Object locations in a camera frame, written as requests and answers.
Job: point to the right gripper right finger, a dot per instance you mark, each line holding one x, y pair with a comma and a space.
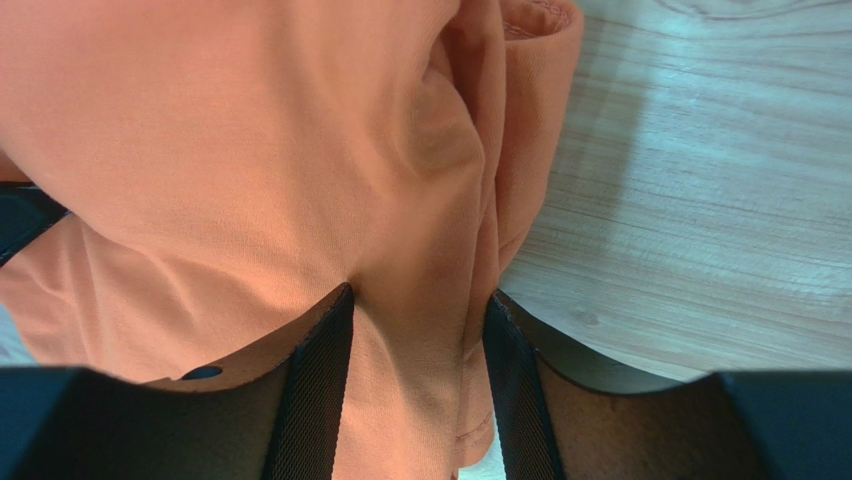
565, 411

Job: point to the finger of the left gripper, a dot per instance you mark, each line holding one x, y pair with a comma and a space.
27, 212

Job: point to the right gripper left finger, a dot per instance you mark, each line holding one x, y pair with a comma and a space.
270, 410

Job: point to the orange t shirt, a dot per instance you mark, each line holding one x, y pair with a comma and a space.
226, 164

